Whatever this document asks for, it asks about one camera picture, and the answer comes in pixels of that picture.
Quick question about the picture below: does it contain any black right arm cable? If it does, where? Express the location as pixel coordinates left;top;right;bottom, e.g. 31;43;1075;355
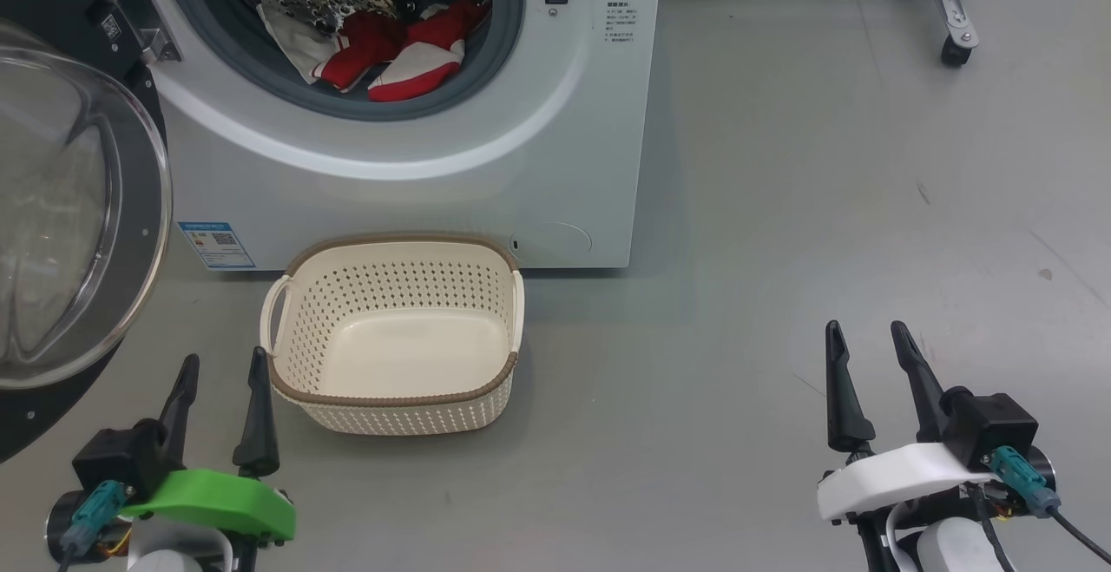
966;485;1018;572

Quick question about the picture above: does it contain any right camera cable teal connector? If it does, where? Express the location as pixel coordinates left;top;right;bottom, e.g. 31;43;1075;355
989;446;1111;566

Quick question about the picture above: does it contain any red white-trimmed garment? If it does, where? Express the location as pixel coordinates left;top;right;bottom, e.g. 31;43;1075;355
256;3;407;93

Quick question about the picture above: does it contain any red Bulls 23 garment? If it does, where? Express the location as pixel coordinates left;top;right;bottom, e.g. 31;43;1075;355
367;0;492;103

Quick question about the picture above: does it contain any cream perforated laundry basket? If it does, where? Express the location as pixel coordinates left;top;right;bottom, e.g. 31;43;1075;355
259;233;526;437

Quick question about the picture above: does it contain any blue energy label sticker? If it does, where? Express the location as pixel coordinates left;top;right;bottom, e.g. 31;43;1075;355
179;221;258;271

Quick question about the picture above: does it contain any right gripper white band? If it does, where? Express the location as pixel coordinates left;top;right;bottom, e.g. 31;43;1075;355
816;320;999;572

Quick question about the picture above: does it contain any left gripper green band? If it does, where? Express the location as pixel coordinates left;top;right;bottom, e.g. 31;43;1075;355
120;346;298;572

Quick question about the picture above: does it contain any white washing machine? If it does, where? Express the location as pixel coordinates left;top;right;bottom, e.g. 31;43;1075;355
122;0;666;272

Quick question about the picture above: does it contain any black glass washing machine door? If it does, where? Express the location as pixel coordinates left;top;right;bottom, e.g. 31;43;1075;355
0;0;174;466

